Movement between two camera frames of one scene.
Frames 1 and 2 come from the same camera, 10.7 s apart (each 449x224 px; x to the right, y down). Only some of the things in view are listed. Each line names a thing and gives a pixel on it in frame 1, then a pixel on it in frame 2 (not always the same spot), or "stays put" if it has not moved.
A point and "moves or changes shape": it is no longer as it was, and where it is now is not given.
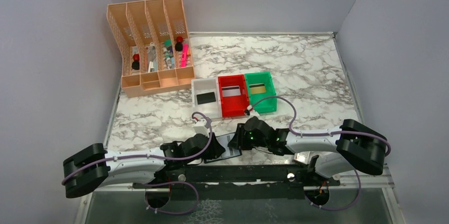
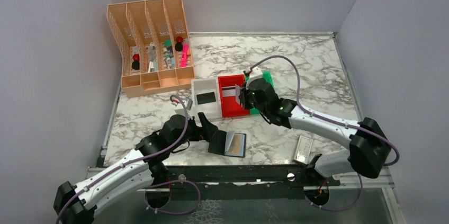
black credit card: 206,98 stays put
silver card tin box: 303,157 moves or changes shape
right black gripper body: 240,136 to 244,97
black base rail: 235,180 stays put
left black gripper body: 213,146 to 204,125
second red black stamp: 178,45 stays put
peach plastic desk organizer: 151,35 stays put
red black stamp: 135,64 stays put
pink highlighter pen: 184,55 stays put
